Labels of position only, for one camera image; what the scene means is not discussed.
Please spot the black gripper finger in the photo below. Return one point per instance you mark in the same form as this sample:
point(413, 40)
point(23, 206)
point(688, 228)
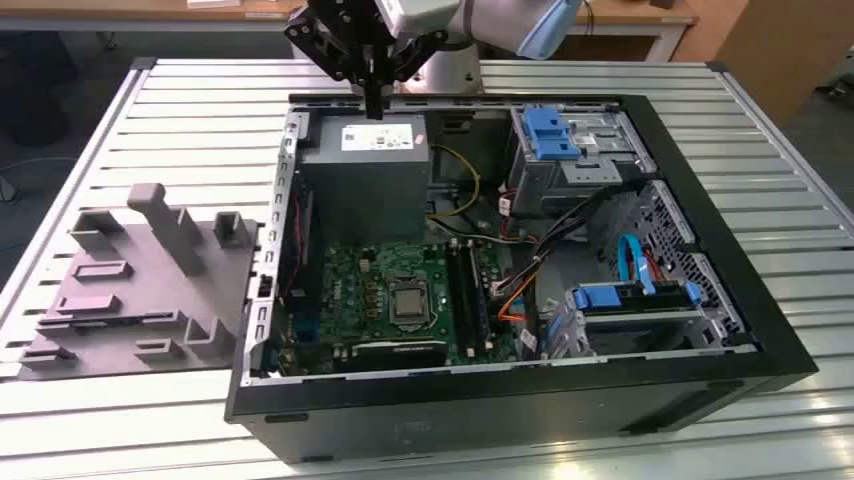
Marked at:
point(414, 57)
point(328, 62)

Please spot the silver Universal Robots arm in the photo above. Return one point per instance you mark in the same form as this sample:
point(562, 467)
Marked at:
point(494, 20)

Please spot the small white box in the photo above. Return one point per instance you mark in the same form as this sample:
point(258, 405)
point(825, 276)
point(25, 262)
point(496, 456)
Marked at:
point(214, 3)

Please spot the blue plastic drive latch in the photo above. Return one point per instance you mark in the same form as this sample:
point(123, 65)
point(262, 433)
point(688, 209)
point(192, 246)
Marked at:
point(548, 130)

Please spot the grey power supply unit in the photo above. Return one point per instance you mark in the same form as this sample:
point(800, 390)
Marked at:
point(361, 200)

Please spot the silver drive cage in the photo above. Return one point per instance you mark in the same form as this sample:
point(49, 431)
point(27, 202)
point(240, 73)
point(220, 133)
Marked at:
point(588, 175)

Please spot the green motherboard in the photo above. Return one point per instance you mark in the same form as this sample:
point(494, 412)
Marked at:
point(354, 280)

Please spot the CPU in metal socket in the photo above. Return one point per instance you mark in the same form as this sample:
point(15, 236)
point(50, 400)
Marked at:
point(409, 302)

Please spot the grey parts rack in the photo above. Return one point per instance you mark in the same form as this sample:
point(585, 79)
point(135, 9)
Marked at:
point(168, 300)

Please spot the hard disk in blue carrier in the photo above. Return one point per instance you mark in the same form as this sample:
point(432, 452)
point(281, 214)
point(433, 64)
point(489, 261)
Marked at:
point(601, 297)

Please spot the wooden cabinet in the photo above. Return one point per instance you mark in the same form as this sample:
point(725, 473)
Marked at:
point(788, 50)

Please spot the black graphics card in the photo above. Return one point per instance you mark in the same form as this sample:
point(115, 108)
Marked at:
point(401, 352)

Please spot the silver disk bay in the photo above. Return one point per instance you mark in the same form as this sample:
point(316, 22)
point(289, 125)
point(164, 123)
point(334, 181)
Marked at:
point(641, 316)

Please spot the black open PC case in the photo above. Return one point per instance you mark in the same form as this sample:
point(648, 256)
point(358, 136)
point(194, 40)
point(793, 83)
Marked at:
point(468, 415)

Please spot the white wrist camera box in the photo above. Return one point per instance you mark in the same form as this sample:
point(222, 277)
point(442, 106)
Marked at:
point(417, 15)

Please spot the wooden desk white frame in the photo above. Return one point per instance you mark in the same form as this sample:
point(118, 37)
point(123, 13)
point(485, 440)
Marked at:
point(134, 12)

